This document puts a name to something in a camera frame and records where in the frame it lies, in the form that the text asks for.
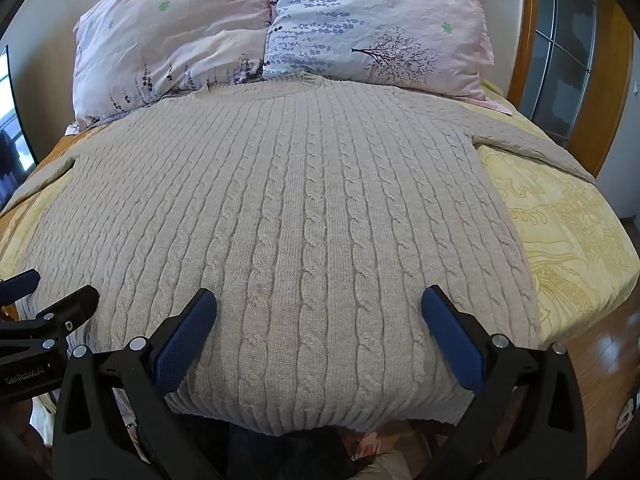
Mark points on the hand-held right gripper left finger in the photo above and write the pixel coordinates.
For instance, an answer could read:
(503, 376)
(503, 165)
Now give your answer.
(186, 347)

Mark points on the wooden framed glass door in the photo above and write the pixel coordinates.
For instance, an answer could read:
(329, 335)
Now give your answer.
(565, 60)

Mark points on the pink floral pillow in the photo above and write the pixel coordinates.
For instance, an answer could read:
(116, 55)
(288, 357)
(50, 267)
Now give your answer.
(170, 35)

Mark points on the person's dark trouser legs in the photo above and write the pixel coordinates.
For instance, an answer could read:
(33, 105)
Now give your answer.
(290, 452)

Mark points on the white and black slipper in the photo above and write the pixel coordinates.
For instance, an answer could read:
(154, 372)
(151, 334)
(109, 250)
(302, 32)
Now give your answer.
(627, 415)

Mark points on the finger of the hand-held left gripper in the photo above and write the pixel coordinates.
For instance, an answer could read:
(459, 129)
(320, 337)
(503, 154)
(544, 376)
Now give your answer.
(70, 307)
(20, 284)

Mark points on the white patterned cloth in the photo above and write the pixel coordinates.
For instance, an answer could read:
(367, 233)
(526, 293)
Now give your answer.
(370, 25)

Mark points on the black framed screen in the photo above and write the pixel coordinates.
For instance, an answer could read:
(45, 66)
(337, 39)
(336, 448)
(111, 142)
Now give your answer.
(12, 125)

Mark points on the yellow patterned bed sheet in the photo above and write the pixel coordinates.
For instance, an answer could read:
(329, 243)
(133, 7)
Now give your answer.
(565, 230)

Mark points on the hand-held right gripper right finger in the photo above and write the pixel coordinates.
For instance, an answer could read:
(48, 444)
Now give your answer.
(452, 342)

